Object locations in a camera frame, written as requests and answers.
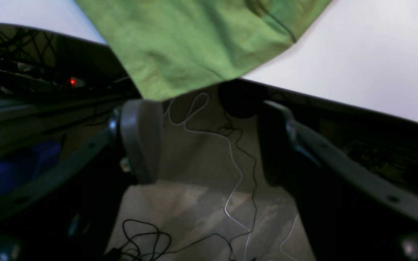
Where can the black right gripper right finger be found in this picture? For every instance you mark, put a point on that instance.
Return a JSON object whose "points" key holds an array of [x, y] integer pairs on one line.
{"points": [[348, 213]]}

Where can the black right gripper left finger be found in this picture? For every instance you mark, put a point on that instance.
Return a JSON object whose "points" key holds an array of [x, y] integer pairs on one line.
{"points": [[135, 132]]}

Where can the green T-shirt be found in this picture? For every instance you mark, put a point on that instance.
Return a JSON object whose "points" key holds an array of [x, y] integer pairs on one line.
{"points": [[172, 47]]}

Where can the black power strip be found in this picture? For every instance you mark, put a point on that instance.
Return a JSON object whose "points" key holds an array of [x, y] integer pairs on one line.
{"points": [[40, 78]]}

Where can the blue plastic box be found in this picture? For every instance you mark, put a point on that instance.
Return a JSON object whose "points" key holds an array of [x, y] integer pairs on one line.
{"points": [[26, 165]]}

